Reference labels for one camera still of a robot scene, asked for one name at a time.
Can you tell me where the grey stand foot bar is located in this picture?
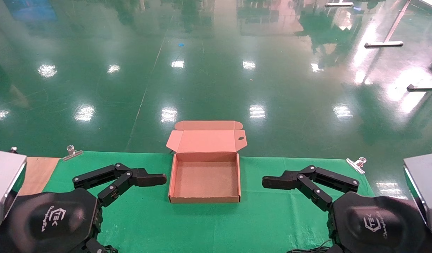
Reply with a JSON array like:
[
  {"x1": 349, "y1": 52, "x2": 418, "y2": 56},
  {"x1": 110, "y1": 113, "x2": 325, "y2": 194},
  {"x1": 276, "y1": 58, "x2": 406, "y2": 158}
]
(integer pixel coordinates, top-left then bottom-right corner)
[{"x1": 407, "y1": 74, "x2": 432, "y2": 92}]

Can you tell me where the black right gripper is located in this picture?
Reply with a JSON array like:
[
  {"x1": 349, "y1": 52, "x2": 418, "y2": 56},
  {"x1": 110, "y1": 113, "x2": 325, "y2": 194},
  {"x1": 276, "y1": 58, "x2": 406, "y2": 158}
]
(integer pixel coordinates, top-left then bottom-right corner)
[{"x1": 327, "y1": 192, "x2": 432, "y2": 253}]

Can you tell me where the open brown cardboard box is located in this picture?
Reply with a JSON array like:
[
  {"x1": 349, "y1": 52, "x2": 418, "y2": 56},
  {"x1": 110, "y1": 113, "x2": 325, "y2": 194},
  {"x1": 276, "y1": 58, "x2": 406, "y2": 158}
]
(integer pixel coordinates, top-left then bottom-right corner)
[{"x1": 166, "y1": 121, "x2": 248, "y2": 204}]

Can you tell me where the silver metal binder clip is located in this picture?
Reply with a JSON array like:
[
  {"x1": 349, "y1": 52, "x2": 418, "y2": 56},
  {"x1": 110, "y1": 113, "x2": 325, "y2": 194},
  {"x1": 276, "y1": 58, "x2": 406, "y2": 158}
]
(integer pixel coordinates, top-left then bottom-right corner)
[
  {"x1": 62, "y1": 145, "x2": 84, "y2": 161},
  {"x1": 345, "y1": 157, "x2": 367, "y2": 175}
]

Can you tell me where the green table cloth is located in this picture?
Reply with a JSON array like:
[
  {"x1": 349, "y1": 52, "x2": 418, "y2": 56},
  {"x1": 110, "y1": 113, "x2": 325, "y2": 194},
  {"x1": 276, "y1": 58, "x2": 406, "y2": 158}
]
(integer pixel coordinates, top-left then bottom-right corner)
[{"x1": 44, "y1": 151, "x2": 376, "y2": 253}]

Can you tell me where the silver wrist mount block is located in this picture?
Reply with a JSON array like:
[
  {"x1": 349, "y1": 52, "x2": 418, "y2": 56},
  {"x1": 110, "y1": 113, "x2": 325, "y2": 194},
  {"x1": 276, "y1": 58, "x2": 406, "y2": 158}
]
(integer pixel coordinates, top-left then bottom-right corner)
[
  {"x1": 403, "y1": 153, "x2": 432, "y2": 235},
  {"x1": 0, "y1": 150, "x2": 27, "y2": 227}
]

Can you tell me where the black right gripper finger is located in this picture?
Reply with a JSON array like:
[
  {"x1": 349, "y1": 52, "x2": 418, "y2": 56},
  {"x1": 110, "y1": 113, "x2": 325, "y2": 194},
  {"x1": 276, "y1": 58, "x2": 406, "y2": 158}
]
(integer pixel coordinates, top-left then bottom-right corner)
[{"x1": 262, "y1": 165, "x2": 360, "y2": 211}]

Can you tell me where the white stand with foot bar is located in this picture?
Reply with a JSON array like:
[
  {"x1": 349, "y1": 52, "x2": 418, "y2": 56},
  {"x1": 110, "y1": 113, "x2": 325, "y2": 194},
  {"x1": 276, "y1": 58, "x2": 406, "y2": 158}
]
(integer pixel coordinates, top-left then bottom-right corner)
[{"x1": 364, "y1": 0, "x2": 411, "y2": 48}]

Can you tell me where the silver left wrist mount block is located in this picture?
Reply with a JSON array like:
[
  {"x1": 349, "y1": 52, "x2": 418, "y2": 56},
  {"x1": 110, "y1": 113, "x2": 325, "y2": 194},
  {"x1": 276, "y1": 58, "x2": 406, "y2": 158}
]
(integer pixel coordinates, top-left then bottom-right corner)
[{"x1": 0, "y1": 150, "x2": 27, "y2": 227}]

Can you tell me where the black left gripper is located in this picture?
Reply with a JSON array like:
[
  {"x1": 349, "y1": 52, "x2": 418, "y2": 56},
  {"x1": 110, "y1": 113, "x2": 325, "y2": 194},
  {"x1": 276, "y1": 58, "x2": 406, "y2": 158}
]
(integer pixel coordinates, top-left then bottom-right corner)
[{"x1": 0, "y1": 163, "x2": 167, "y2": 253}]

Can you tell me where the silver right wrist mount block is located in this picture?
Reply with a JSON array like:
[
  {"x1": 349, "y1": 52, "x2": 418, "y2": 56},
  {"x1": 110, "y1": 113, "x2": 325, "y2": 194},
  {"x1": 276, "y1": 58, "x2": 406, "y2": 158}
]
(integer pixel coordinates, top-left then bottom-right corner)
[{"x1": 403, "y1": 153, "x2": 432, "y2": 235}]

